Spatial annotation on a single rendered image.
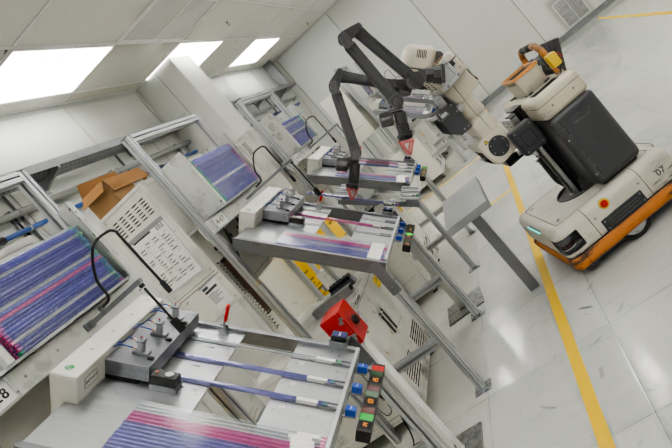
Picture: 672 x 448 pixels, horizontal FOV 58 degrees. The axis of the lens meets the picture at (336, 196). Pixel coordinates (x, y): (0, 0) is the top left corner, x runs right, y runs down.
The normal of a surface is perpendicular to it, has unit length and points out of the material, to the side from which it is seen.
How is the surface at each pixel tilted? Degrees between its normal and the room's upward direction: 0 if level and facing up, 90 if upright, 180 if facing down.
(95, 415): 47
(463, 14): 90
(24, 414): 90
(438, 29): 90
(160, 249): 89
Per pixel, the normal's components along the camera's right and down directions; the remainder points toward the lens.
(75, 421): 0.08, -0.96
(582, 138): 0.00, 0.11
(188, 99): -0.19, 0.26
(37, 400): 0.73, -0.61
